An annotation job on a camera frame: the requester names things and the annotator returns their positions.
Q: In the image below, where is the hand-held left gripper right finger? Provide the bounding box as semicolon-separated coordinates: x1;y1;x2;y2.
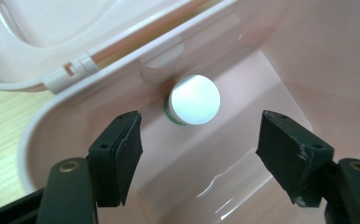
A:
256;109;335;208

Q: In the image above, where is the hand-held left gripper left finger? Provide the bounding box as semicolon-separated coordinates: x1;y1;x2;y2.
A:
88;110;144;208

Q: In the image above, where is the pink plastic storage box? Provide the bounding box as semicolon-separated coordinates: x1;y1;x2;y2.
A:
0;0;360;224

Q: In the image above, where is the small white-capped bottle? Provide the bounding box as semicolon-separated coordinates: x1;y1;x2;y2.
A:
163;74;222;126

